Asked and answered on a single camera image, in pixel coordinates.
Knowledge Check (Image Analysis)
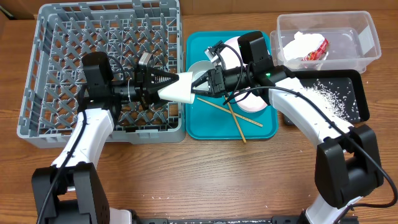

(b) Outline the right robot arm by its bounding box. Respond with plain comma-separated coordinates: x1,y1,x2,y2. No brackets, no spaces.
192,31,387,223

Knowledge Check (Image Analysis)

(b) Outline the grey bowl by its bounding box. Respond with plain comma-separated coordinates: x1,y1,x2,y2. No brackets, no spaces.
188,60,215,91

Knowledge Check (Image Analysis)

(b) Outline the clear plastic bin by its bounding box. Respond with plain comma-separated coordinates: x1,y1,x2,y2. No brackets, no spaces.
269,11,381,73

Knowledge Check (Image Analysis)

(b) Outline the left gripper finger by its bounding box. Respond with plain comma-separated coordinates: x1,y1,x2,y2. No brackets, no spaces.
147,67,179,93
144,93,169,110

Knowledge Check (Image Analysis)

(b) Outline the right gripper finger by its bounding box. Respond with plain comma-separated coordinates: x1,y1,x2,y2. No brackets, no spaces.
191,86,214,95
192,70,215,89

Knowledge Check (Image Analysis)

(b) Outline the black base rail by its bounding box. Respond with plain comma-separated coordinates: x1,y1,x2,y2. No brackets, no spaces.
134,215,308,224

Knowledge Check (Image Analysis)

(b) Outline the grey dish rack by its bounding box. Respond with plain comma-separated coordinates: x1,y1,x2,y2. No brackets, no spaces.
17,0,183,148

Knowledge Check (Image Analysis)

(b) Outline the red snack wrapper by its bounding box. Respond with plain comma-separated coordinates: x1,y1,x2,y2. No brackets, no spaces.
302,39,329,61

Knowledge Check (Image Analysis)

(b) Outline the teal serving tray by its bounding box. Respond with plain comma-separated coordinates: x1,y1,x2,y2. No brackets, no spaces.
185,30,279,140

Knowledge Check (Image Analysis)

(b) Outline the white napkin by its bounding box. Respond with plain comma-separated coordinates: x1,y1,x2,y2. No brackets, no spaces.
283,31,325,61

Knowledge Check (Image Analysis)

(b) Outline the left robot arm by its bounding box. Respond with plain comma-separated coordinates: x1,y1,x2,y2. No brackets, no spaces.
32,52,180,223

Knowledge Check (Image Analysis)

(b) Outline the small pink bowl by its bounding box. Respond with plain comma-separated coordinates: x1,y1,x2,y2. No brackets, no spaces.
234,93,268,113

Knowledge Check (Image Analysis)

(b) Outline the white cup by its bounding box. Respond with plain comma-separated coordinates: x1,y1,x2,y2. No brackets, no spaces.
158,72,195,104

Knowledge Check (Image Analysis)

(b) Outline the white rice pile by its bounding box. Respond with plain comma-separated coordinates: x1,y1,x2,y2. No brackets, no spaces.
300,78,361,123

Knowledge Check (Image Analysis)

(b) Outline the large pink plate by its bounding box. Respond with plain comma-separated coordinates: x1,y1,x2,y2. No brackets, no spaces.
220,36,241,69

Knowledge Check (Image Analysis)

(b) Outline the black tray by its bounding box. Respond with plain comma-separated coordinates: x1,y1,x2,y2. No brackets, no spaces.
295,70,370,124

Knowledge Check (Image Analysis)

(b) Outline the wooden chopstick with markings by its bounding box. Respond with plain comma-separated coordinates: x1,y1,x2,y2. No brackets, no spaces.
197,98,263,127

